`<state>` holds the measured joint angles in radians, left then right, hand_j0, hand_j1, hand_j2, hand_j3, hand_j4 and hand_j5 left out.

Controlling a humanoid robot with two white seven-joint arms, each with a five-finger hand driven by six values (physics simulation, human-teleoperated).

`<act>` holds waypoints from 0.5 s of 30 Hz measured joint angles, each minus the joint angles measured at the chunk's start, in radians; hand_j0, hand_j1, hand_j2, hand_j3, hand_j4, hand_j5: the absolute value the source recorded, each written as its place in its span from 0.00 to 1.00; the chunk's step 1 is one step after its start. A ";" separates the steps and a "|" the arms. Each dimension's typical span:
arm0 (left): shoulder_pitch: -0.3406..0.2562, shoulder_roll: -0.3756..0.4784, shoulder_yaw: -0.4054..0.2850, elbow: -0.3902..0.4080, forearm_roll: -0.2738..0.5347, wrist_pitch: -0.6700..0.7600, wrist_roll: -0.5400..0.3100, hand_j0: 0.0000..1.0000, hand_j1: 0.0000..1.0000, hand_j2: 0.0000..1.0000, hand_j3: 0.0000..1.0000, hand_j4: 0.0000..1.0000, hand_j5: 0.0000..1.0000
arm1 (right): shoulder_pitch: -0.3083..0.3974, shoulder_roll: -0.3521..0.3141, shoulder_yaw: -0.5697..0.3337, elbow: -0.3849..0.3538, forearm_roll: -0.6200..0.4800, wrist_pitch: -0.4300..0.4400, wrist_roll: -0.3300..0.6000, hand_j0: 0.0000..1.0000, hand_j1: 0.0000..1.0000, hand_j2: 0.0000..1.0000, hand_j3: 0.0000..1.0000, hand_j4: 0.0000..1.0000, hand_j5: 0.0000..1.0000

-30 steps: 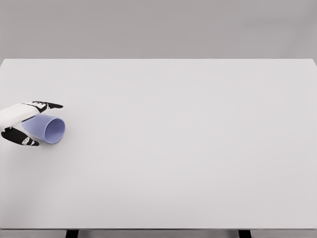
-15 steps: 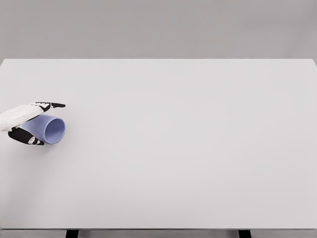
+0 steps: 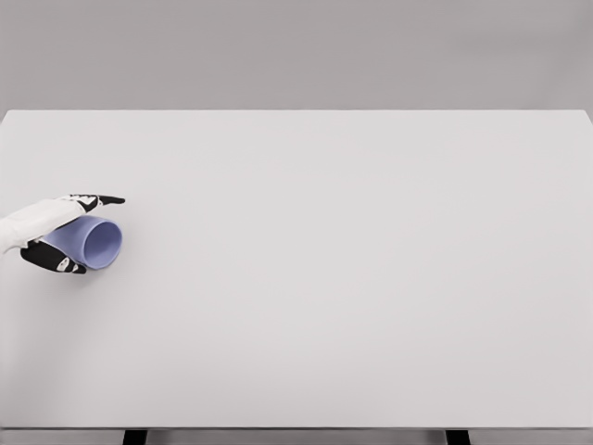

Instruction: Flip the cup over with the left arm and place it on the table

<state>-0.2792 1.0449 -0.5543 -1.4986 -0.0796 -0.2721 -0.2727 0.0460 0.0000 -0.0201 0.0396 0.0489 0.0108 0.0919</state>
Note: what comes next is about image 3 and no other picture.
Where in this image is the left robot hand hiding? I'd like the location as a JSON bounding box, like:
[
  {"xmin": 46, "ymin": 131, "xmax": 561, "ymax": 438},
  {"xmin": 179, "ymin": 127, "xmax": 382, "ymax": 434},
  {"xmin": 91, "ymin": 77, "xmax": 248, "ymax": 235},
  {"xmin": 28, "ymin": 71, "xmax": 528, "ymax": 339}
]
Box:
[{"xmin": 8, "ymin": 193, "xmax": 126, "ymax": 275}]

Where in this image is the lavender blue cup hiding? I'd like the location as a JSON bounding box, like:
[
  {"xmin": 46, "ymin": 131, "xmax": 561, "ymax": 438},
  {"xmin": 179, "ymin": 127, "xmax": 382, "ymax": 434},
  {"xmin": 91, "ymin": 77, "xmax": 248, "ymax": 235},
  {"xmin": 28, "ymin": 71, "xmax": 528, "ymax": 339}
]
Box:
[{"xmin": 43, "ymin": 214, "xmax": 123, "ymax": 272}]

